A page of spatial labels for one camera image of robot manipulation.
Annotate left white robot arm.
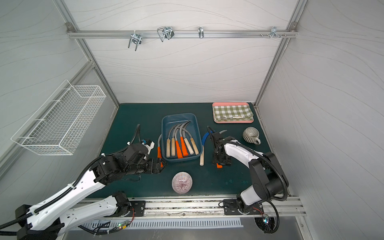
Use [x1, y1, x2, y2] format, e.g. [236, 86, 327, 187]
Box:
[1, 126, 167, 240]

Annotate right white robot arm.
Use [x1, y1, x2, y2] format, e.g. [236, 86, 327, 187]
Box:
[207, 126, 289, 215]

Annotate blue plastic storage box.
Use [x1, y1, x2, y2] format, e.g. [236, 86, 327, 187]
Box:
[160, 113, 203, 163]

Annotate striped ceramic mug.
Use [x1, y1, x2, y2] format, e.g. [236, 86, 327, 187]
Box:
[243, 127, 261, 145]

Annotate pink tray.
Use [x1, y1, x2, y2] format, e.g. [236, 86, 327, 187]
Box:
[212, 102, 254, 124]

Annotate purple striped bowl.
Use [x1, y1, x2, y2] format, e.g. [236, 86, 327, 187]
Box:
[172, 172, 193, 194]

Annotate green checkered cloth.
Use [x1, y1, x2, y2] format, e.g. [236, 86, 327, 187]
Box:
[213, 105, 254, 122]

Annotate metal clamp hook left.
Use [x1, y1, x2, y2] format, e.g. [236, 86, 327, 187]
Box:
[128, 33, 142, 51]

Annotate aluminium crossbar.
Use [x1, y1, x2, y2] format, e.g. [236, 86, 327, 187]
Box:
[67, 29, 299, 39]

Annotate metal U-bolt hook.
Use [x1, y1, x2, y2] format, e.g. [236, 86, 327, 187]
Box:
[157, 27, 175, 42]

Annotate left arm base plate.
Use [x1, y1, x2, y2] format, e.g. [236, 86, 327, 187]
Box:
[109, 201, 146, 218]

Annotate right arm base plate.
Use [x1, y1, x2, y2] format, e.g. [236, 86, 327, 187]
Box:
[218, 199, 264, 216]

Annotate slotted cable duct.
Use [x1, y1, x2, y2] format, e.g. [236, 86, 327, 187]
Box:
[71, 218, 244, 231]

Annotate white wire basket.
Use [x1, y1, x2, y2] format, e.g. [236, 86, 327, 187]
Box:
[11, 80, 106, 156]

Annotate aluminium front rail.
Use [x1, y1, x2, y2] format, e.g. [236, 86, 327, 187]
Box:
[129, 195, 307, 219]

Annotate small metal ring hook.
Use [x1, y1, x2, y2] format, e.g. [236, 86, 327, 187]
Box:
[198, 27, 204, 39]

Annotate metal bracket hook right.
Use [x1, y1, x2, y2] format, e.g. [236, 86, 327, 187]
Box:
[260, 27, 286, 39]

